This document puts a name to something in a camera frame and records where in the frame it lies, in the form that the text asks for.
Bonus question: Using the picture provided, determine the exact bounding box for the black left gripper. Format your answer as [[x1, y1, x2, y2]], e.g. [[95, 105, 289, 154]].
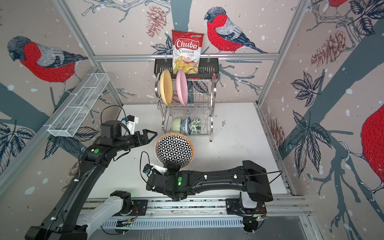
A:
[[114, 129, 158, 152]]

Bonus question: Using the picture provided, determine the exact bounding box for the white patterned plate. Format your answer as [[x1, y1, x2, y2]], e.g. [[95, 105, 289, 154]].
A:
[[155, 133, 195, 168]]

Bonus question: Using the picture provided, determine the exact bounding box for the yellow plate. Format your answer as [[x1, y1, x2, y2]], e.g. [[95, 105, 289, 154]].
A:
[[159, 70, 173, 106]]

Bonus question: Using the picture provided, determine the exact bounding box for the pink plate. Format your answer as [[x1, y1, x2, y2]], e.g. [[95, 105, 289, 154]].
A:
[[176, 70, 189, 106]]

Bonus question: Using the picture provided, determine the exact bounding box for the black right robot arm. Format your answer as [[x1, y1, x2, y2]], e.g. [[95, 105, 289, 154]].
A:
[[142, 160, 273, 217]]

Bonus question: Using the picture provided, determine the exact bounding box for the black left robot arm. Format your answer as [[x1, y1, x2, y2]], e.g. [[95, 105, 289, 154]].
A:
[[25, 120, 158, 240]]

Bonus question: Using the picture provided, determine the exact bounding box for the silver two-tier dish rack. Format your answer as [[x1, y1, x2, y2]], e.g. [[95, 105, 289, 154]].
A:
[[155, 74, 217, 141]]

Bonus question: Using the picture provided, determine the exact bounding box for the light green bowl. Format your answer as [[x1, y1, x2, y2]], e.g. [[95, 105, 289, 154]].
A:
[[171, 118, 183, 133]]

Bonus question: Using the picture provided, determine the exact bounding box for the blue white patterned bowl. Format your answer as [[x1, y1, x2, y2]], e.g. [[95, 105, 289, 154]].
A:
[[181, 117, 192, 135]]

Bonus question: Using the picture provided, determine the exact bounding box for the green leaf patterned bowl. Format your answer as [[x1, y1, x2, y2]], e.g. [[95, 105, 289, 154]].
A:
[[190, 118, 202, 135]]

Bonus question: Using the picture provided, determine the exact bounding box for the red Chuba chips bag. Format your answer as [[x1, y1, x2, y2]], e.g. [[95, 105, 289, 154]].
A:
[[172, 30, 204, 63]]

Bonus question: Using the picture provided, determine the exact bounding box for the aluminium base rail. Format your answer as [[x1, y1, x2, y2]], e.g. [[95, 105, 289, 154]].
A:
[[92, 194, 315, 235]]

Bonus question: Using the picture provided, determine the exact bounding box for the white wire mesh basket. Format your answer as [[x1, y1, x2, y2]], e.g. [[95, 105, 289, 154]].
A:
[[48, 73, 110, 137]]

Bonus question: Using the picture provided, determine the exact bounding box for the horizontal aluminium frame bar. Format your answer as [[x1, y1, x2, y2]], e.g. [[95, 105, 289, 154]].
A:
[[94, 52, 280, 63]]

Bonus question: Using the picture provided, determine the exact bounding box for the black wall shelf basket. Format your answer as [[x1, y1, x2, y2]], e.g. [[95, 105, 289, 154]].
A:
[[154, 57, 219, 79]]

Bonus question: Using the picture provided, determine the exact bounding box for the aluminium frame corner post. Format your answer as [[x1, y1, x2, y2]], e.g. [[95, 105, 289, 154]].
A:
[[53, 0, 124, 106]]

